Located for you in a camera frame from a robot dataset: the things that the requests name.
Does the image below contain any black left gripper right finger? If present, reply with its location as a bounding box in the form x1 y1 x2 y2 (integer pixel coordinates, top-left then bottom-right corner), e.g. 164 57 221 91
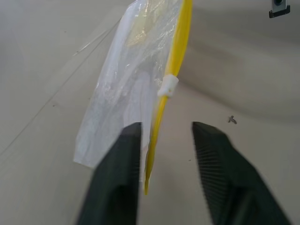
191 121 293 225

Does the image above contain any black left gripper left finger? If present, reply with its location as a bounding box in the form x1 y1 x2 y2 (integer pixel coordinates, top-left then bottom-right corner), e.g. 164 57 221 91
76 121 143 225

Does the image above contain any clear plastic bag yellow zipper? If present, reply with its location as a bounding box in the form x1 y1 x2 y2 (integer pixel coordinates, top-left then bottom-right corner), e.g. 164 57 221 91
73 0 194 195

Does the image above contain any black metal bracket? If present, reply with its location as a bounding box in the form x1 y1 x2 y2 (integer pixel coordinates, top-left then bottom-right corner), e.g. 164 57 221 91
269 0 291 19

